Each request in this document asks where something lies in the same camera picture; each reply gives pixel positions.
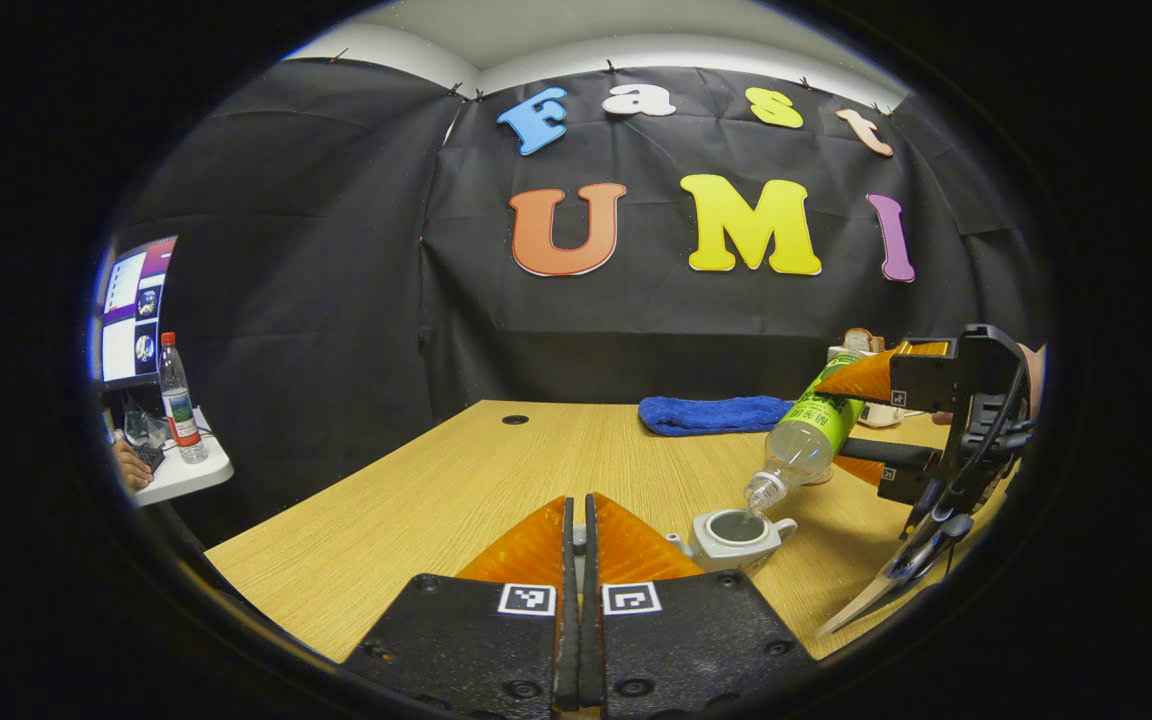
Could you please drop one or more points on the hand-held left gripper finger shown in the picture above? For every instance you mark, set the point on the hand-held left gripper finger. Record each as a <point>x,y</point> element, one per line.
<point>591,640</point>
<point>566,640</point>

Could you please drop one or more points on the toasted bread slice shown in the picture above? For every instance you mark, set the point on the toasted bread slice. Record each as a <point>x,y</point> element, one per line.
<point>861,340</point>

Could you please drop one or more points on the white toaster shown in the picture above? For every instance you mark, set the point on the white toaster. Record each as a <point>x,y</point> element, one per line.
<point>881,415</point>

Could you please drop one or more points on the red cap plastic bottle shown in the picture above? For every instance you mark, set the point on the red cap plastic bottle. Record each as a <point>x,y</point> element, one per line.
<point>181,410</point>

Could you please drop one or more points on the blue towel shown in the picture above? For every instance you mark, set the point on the blue towel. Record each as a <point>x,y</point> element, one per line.
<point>696,415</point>

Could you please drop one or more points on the black backdrop cloth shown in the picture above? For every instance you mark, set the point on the black backdrop cloth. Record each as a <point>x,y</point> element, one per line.
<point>336,300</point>

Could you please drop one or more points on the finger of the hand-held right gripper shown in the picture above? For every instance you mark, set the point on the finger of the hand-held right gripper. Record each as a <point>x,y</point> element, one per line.
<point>886,455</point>
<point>921,380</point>

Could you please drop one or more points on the white side table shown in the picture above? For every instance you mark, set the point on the white side table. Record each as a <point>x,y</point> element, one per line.
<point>196,475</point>

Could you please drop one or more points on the clear plastic bag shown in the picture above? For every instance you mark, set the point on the clear plastic bag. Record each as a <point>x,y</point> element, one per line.
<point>144,425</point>

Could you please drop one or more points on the computer monitor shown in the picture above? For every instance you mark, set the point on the computer monitor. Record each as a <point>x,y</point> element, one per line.
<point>136,310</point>

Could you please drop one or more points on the white teacup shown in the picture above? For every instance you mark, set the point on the white teacup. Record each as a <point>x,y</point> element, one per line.
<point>721,552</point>

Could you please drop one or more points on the green label water bottle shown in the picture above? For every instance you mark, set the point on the green label water bottle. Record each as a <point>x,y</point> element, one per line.
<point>806,440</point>

